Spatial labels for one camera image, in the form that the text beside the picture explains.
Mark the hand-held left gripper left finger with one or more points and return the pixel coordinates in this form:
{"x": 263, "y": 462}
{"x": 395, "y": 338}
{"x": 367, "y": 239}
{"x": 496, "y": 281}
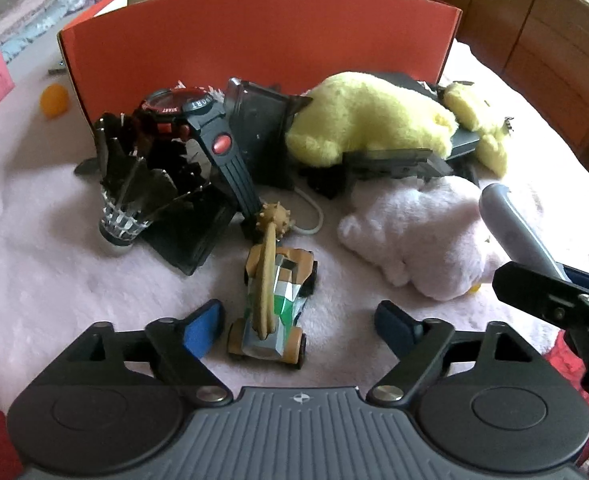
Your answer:
{"x": 202, "y": 329}

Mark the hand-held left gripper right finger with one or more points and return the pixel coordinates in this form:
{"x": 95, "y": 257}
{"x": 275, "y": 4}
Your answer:
{"x": 392, "y": 326}

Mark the tan and green toy car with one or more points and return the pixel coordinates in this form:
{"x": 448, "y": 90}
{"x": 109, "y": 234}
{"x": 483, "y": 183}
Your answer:
{"x": 274, "y": 305}

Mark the pale pink plush toy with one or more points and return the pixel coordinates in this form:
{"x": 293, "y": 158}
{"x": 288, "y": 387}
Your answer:
{"x": 424, "y": 230}

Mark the black and red wristwatch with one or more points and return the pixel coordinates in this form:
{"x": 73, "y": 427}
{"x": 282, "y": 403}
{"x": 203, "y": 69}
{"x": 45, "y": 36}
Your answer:
{"x": 202, "y": 122}

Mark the dark clear plastic lid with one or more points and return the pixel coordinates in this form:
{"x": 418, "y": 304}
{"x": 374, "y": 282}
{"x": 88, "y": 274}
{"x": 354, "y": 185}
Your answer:
{"x": 399, "y": 160}

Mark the pink fluffy blanket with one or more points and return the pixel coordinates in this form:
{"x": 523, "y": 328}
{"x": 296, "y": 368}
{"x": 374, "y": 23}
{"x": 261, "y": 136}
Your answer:
{"x": 49, "y": 260}

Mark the black feather shuttlecock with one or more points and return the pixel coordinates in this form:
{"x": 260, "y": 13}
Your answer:
{"x": 124, "y": 175}

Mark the small yellow plush toy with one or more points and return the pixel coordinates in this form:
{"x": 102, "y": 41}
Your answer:
{"x": 477, "y": 110}

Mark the large yellow plush toy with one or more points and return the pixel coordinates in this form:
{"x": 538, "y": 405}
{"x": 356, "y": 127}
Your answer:
{"x": 364, "y": 115}

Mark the wooden cabinet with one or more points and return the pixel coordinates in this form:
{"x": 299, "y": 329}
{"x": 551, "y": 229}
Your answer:
{"x": 549, "y": 45}

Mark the orange ping pong ball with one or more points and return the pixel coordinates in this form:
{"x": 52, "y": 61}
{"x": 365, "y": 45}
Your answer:
{"x": 54, "y": 101}

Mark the orange-red cardboard box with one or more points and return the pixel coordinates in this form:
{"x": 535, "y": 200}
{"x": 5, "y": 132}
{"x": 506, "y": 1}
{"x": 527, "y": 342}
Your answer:
{"x": 254, "y": 40}

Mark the small grey device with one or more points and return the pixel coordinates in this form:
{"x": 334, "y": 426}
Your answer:
{"x": 57, "y": 68}

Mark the pale folded bedding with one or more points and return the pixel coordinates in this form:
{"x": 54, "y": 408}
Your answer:
{"x": 34, "y": 5}

